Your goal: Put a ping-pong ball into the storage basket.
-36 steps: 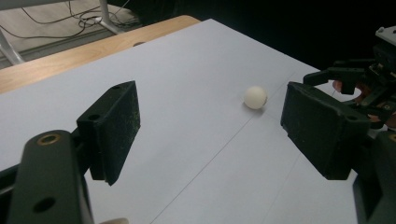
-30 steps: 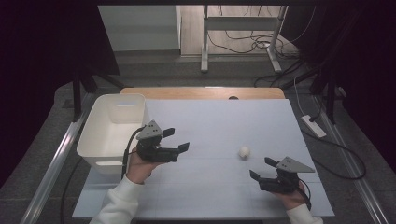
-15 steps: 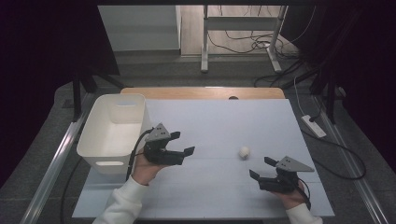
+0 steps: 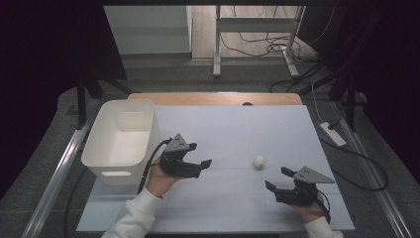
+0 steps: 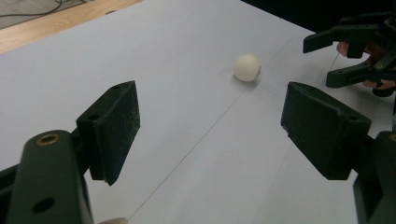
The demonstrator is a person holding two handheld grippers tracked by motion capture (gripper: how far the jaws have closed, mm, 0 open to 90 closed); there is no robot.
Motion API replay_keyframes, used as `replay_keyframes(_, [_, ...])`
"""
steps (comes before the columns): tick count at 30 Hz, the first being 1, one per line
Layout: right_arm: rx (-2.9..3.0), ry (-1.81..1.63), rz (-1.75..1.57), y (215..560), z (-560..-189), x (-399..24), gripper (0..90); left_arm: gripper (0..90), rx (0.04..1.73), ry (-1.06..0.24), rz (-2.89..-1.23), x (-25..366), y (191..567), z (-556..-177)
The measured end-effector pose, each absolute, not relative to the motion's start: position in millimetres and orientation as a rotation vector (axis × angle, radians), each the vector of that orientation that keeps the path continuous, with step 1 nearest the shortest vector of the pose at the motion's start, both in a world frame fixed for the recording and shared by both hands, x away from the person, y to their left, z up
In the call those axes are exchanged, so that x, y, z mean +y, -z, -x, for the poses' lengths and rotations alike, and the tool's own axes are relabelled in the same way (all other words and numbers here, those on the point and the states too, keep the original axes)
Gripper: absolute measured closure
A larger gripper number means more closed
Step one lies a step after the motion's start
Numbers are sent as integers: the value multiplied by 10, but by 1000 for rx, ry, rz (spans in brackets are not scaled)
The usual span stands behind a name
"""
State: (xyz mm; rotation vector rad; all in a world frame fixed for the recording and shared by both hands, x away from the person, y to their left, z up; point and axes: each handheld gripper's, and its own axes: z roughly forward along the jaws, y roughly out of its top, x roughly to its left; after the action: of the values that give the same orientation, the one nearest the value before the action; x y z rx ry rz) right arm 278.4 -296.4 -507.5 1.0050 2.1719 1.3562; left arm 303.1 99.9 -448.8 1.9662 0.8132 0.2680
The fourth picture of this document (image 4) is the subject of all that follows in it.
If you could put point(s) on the white metal stand frame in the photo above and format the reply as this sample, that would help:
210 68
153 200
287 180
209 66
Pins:
217 49

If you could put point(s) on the white power strip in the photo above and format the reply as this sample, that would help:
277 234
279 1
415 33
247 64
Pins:
333 134

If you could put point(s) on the dark curtain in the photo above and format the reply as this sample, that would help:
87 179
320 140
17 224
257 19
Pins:
39 66
389 66

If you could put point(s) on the white plastic bin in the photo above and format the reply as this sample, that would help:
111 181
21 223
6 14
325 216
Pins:
115 142

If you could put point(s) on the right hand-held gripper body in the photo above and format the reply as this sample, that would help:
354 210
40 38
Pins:
295 196

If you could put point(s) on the white cabinet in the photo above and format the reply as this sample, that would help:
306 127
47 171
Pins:
148 29

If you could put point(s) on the metal floor rail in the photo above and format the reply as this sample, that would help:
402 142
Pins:
379 191
56 178

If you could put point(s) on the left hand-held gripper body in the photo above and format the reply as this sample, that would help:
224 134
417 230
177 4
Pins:
180 167

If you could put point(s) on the person's left hand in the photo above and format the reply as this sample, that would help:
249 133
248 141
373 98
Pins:
160 183

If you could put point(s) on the white board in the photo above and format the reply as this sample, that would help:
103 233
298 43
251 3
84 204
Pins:
231 205

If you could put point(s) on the white ball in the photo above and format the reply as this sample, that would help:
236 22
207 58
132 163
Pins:
259 162

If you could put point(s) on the person's right hand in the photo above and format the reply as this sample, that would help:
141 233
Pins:
310 211

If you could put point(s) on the black stand legs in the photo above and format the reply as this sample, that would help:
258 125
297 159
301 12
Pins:
350 105
81 105

